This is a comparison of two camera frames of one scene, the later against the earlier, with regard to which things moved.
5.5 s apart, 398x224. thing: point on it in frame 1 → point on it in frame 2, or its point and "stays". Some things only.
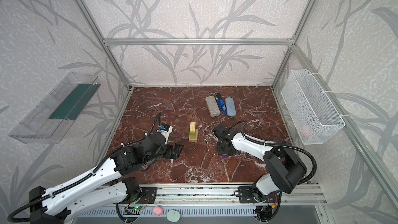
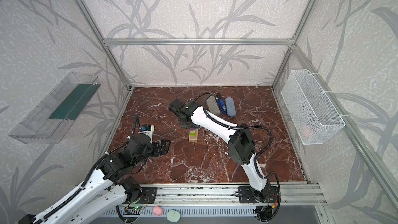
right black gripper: (226, 149) → (174, 107)
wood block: (194, 138) stays
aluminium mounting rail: (123, 194) stays
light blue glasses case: (230, 107) stays
